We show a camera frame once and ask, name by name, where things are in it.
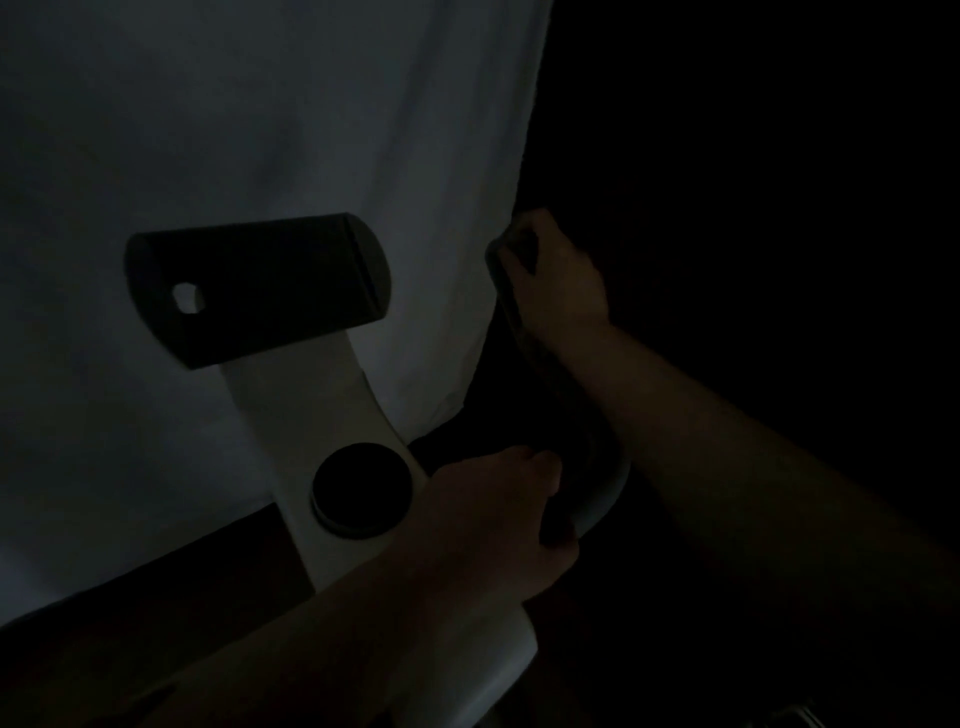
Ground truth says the grey white tablet holder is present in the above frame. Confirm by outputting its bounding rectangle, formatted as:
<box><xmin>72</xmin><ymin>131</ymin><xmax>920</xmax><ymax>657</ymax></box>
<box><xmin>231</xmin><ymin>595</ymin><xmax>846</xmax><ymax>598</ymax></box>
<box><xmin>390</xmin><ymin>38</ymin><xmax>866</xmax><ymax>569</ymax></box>
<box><xmin>125</xmin><ymin>212</ymin><xmax>392</xmax><ymax>370</ymax></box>

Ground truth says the person's left hand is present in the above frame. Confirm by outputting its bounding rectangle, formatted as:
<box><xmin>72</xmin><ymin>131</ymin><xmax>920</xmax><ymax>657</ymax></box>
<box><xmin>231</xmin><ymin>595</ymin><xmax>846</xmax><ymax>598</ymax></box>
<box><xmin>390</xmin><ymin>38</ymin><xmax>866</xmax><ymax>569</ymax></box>
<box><xmin>397</xmin><ymin>446</ymin><xmax>583</xmax><ymax>609</ymax></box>

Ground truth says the person's right hand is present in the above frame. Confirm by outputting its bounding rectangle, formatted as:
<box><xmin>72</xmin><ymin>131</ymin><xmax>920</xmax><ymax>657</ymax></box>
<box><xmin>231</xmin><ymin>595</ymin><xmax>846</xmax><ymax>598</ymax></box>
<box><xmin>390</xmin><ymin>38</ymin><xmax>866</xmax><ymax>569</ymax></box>
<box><xmin>494</xmin><ymin>208</ymin><xmax>613</xmax><ymax>354</ymax></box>

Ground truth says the person's right forearm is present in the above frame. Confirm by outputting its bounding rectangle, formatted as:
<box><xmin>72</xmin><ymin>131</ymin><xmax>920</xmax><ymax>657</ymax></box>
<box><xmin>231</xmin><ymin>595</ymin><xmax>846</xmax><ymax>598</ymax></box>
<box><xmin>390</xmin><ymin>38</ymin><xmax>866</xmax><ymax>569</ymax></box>
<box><xmin>569</xmin><ymin>322</ymin><xmax>960</xmax><ymax>676</ymax></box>

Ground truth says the white hanging sheet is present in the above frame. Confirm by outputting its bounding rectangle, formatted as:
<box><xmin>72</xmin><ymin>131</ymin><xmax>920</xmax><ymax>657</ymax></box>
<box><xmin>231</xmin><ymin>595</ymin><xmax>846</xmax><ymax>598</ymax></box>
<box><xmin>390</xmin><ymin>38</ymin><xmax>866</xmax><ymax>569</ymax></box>
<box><xmin>0</xmin><ymin>0</ymin><xmax>555</xmax><ymax>628</ymax></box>

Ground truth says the white exercise bike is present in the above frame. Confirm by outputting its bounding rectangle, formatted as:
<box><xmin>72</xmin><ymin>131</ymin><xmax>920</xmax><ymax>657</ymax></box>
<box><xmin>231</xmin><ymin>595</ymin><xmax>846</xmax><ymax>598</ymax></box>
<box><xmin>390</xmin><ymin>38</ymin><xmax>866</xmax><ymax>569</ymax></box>
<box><xmin>125</xmin><ymin>212</ymin><xmax>631</xmax><ymax>728</ymax></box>

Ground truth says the person's left forearm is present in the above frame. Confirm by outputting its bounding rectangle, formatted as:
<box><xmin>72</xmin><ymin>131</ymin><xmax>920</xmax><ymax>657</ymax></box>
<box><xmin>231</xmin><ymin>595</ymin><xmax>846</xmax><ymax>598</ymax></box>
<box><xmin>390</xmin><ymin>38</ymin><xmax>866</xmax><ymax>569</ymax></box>
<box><xmin>134</xmin><ymin>554</ymin><xmax>481</xmax><ymax>728</ymax></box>

